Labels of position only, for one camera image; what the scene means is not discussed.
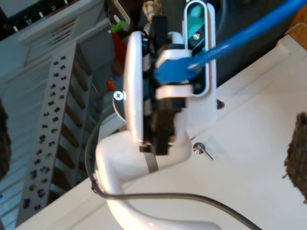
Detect gripper camera bar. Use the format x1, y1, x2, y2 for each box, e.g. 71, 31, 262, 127
182, 0, 219, 127

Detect small green object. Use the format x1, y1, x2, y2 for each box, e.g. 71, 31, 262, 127
111, 20, 127, 34

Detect small red object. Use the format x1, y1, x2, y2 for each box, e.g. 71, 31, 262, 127
106, 33, 128, 92

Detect blue network cable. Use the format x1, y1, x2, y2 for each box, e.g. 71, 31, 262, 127
154, 0, 305, 83

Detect grey perforated rack rail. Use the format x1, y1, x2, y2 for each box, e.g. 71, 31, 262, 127
16, 54, 77, 227

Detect black camera cable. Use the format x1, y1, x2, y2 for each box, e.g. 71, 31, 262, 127
84, 118, 261, 230

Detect silver door handle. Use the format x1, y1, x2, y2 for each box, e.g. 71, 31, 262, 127
193, 142, 214, 161

